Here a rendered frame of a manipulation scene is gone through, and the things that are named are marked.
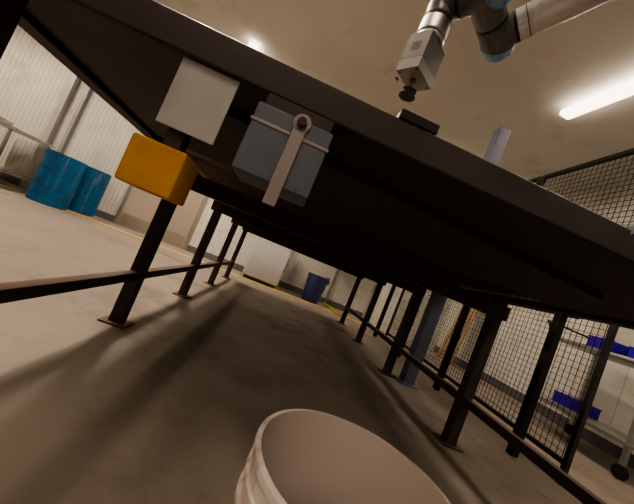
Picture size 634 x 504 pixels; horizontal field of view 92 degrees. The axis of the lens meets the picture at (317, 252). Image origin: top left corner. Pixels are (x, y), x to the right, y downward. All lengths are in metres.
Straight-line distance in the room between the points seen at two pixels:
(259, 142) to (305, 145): 0.08
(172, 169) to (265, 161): 0.15
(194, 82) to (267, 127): 0.15
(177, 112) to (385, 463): 0.70
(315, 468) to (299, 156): 0.55
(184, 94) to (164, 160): 0.12
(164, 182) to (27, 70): 7.36
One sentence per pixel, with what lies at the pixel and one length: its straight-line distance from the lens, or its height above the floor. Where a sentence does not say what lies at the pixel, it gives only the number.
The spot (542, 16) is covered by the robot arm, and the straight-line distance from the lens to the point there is 1.07.
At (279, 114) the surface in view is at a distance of 0.56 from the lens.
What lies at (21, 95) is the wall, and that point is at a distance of 7.78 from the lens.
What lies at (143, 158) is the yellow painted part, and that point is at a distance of 0.57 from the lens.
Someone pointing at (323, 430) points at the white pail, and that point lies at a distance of 0.65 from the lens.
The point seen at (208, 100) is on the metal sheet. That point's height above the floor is 0.80.
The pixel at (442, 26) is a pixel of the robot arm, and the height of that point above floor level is 1.28.
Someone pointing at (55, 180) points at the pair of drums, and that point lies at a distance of 5.83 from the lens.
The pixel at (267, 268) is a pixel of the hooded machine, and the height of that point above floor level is 0.30.
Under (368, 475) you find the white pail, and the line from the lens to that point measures 0.68.
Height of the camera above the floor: 0.61
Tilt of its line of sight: 3 degrees up
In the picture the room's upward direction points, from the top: 22 degrees clockwise
